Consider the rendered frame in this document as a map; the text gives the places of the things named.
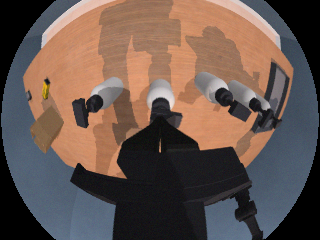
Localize yellow pocket level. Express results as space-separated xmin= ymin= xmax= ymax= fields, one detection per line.
xmin=42 ymin=79 xmax=50 ymax=100

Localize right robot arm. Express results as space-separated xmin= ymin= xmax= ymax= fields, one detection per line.
xmin=230 ymin=185 xmax=265 ymax=240

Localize brown cardboard box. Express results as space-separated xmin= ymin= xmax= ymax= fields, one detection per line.
xmin=30 ymin=105 xmax=64 ymax=154

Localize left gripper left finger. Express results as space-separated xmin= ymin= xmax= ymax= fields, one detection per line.
xmin=120 ymin=116 xmax=160 ymax=152

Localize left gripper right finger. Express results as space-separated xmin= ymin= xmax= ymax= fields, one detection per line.
xmin=160 ymin=116 xmax=200 ymax=152

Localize white pump bottle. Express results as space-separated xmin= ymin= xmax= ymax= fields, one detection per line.
xmin=254 ymin=92 xmax=282 ymax=129
xmin=194 ymin=72 xmax=252 ymax=122
xmin=146 ymin=79 xmax=183 ymax=128
xmin=72 ymin=77 xmax=124 ymax=128
xmin=227 ymin=80 xmax=273 ymax=129

